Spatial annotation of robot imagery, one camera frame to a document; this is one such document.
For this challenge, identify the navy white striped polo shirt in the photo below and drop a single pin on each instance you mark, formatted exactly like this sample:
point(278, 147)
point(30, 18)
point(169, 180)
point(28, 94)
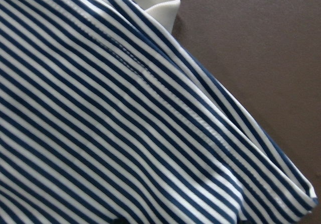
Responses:
point(106, 118)

